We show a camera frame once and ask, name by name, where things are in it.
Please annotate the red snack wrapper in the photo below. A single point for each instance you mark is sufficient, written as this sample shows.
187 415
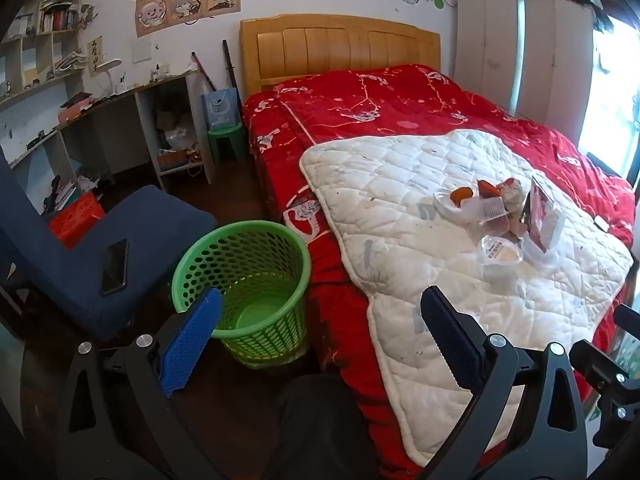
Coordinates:
487 188

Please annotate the clear plastic cup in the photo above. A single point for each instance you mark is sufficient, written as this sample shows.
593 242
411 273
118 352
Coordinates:
487 208

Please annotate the orange peel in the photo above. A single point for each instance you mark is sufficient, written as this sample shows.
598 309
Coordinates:
461 194

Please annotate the red plastic crate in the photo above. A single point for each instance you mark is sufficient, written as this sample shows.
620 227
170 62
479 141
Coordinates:
75 217

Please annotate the cartoon wall poster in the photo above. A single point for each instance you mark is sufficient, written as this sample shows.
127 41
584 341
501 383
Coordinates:
187 2

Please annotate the white wardrobe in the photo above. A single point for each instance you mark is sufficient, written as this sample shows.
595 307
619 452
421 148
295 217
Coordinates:
520 50

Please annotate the window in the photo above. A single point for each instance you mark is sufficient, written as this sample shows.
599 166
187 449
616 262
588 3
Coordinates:
612 100

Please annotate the wooden bed headboard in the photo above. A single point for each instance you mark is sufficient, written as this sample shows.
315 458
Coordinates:
340 45

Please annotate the blue upholstered chair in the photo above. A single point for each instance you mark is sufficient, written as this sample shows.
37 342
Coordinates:
150 230

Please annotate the calligraphy paper sheet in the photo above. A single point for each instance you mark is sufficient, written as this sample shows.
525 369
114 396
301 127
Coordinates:
96 55

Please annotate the blue paper bag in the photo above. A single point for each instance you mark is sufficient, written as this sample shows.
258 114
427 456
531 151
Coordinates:
220 110

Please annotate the white wall shelf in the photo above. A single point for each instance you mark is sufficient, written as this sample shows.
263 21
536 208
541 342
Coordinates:
30 45

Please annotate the black smartphone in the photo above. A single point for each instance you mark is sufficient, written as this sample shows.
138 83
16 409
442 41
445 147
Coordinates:
115 267

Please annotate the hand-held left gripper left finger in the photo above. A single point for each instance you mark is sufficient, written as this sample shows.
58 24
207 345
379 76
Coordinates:
192 340

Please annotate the green plastic stool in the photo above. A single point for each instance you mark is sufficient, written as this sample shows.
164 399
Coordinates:
227 140

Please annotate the white desk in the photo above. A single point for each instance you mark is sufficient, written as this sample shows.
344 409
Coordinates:
145 105

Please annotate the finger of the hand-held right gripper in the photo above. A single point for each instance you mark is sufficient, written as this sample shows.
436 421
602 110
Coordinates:
592 362
627 317

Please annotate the white cup with green leaf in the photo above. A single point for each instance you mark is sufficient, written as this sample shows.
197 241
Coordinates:
500 252

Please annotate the black stick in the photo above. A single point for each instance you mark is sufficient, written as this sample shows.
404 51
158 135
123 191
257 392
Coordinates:
230 70

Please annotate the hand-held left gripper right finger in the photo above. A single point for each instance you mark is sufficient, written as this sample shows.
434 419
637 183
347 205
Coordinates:
450 335

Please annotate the clear round lid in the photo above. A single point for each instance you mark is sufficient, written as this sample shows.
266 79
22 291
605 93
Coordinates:
442 202

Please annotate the row of books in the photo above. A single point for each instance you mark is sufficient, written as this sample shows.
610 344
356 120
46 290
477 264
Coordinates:
57 19

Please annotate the white desk lamp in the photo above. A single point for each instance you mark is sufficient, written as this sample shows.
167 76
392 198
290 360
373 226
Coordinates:
107 75

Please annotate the small grey device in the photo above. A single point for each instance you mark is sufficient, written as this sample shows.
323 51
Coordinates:
601 224

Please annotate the clear plastic packaging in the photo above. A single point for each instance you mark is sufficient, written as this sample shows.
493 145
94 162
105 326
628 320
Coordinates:
545 215

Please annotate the white quilted mat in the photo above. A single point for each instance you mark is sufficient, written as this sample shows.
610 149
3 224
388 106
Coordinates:
400 220

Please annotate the green plastic waste basket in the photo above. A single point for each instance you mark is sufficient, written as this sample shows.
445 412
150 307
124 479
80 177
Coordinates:
260 260

